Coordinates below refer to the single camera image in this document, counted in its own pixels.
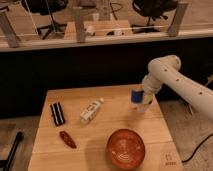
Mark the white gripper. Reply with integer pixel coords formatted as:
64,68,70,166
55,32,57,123
138,85,154,105

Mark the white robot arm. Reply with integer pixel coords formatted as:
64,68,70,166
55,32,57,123
137,55,213,120

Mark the orange ceramic bowl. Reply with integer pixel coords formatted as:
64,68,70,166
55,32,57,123
106,129,145,170

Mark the white plastic bottle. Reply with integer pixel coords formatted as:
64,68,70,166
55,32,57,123
80,98,104,124

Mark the wooden background table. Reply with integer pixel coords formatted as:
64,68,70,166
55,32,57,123
64,20,132,39

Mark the black office chair right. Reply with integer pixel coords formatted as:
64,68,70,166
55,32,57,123
131,0,178,34

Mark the black office chair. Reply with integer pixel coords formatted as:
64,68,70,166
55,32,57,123
21,0,68,39
131,0,178,34

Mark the black striped rectangular block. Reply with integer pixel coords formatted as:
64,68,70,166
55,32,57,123
50,102,65,126

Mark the red chili pepper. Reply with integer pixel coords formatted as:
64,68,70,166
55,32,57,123
59,131,76,149

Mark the black office chair left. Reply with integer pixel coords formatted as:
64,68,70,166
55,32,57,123
21,0,68,39

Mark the black stand on floor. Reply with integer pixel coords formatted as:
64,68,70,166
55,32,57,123
0,131,24,171

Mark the grey rail post right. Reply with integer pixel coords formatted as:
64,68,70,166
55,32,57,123
167,1,188,37

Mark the grey rail post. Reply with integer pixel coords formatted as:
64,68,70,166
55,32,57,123
73,6,86,43
167,1,188,37
0,11,19,48

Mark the black cable on floor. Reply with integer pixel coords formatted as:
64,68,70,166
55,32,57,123
181,133,213,164

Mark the grey rail post middle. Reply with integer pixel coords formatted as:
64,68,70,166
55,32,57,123
73,6,86,43

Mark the grey rail post left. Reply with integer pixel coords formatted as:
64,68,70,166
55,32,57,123
0,11,19,48

